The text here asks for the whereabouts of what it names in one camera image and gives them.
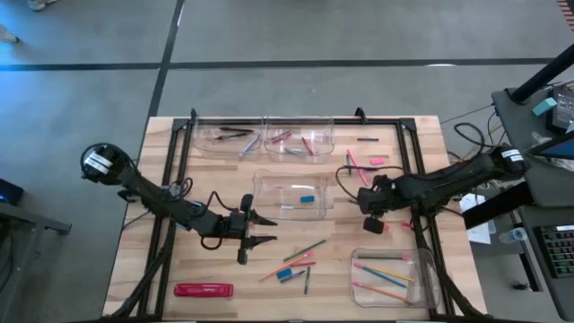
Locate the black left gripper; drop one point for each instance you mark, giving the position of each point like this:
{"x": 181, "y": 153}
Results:
{"x": 228, "y": 224}

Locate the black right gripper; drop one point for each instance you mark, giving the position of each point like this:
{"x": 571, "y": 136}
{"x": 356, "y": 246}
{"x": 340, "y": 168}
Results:
{"x": 376, "y": 202}

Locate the pink pen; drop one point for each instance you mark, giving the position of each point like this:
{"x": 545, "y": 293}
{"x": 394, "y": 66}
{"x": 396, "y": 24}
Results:
{"x": 356, "y": 163}

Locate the green pencil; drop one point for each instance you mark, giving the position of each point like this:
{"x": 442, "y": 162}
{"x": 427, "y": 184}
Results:
{"x": 309, "y": 249}

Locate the green crayon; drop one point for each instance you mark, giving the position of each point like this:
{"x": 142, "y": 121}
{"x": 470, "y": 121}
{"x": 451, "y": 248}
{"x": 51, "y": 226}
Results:
{"x": 307, "y": 282}
{"x": 348, "y": 159}

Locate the dark pencil pink eraser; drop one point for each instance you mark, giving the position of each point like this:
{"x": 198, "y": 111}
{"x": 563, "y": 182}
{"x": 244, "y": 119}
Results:
{"x": 381, "y": 257}

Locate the blue crayon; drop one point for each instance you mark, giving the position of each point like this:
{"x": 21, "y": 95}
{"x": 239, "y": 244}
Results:
{"x": 298, "y": 275}

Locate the dark purple crayon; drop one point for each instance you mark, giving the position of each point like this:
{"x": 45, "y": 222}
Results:
{"x": 367, "y": 139}

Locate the yellow pencil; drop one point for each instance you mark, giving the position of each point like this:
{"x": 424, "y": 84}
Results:
{"x": 399, "y": 275}

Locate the pale lilac pen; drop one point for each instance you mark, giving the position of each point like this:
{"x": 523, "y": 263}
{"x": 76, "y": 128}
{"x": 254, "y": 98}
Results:
{"x": 249, "y": 145}

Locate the clear plastic bin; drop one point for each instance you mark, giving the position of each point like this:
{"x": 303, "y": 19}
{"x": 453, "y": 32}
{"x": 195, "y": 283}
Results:
{"x": 323, "y": 134}
{"x": 269, "y": 193}
{"x": 426, "y": 291}
{"x": 202, "y": 143}

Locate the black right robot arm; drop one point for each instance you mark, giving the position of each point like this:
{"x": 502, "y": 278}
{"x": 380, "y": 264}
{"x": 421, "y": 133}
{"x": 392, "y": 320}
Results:
{"x": 448, "y": 184}

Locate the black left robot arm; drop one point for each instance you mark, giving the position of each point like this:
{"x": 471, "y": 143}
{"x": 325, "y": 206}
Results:
{"x": 148, "y": 193}

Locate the red rectangular case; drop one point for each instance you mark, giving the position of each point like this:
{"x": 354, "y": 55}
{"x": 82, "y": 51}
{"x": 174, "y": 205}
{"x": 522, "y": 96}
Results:
{"x": 204, "y": 290}

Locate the white paper sheet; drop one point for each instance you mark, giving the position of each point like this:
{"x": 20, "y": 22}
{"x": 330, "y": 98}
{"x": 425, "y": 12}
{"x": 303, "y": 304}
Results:
{"x": 480, "y": 233}

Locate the clear water bottle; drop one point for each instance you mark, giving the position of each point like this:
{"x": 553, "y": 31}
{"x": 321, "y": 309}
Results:
{"x": 515, "y": 235}

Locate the dark grey workstation desk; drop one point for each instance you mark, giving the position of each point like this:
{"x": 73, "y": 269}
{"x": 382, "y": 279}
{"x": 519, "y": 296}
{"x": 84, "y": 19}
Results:
{"x": 511, "y": 116}

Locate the monitor with blue screen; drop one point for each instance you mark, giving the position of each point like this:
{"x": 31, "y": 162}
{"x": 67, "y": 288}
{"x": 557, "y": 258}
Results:
{"x": 556, "y": 150}

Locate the keyboard with green keys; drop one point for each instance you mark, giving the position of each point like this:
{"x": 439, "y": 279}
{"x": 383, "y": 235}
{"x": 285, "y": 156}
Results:
{"x": 558, "y": 251}

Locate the teal box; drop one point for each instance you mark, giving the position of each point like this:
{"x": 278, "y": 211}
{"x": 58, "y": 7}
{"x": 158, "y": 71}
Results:
{"x": 544, "y": 107}

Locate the black electronic box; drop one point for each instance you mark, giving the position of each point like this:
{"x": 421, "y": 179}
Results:
{"x": 562, "y": 112}

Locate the black device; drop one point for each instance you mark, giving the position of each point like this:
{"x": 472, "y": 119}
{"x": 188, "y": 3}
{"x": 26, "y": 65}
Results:
{"x": 10, "y": 193}

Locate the red striped mat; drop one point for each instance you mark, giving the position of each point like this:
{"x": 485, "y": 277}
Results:
{"x": 568, "y": 11}

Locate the person's shoe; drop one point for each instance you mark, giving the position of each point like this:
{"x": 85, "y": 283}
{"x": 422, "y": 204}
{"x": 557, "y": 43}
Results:
{"x": 9, "y": 35}
{"x": 40, "y": 3}

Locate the black metal table frame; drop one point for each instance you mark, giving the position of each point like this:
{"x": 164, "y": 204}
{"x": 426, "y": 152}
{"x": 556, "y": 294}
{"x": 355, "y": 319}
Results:
{"x": 385, "y": 121}

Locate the black post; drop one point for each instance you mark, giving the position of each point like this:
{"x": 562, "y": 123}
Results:
{"x": 542, "y": 74}

